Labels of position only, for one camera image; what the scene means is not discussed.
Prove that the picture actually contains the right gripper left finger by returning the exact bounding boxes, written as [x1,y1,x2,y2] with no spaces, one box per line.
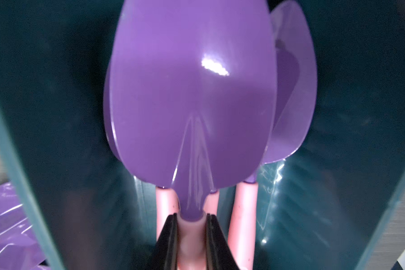
[147,213,178,270]

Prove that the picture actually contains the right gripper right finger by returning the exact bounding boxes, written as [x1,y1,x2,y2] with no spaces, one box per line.
[205,214,239,270]

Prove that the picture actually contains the purple scoop pink handle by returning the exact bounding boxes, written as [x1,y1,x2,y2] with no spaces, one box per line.
[0,182,50,270]

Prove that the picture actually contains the purple pointed shovel pink handle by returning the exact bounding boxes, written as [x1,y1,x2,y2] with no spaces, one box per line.
[228,1,317,270]

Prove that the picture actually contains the teal storage box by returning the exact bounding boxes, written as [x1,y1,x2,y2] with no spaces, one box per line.
[0,1,405,270]

